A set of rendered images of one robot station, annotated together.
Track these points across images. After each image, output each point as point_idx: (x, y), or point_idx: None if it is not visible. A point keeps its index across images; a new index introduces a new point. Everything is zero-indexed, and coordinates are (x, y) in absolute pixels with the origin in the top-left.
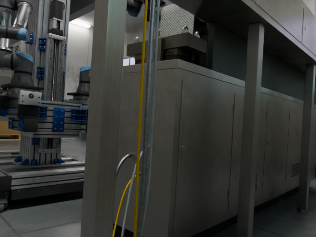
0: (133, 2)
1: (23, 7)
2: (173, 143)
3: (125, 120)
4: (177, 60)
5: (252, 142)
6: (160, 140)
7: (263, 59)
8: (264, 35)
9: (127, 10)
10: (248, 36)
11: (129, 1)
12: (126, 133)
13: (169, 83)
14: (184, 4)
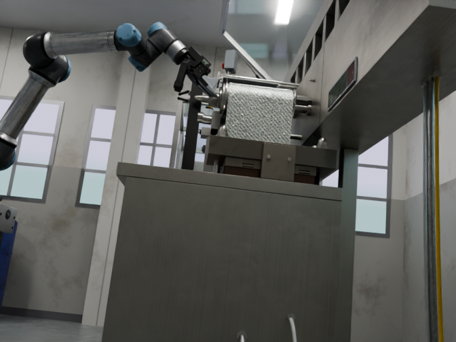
0: (150, 48)
1: None
2: (336, 313)
3: (228, 272)
4: (340, 190)
5: (351, 305)
6: (310, 310)
7: None
8: None
9: (138, 57)
10: (343, 163)
11: (147, 45)
12: (231, 296)
13: (327, 221)
14: (340, 113)
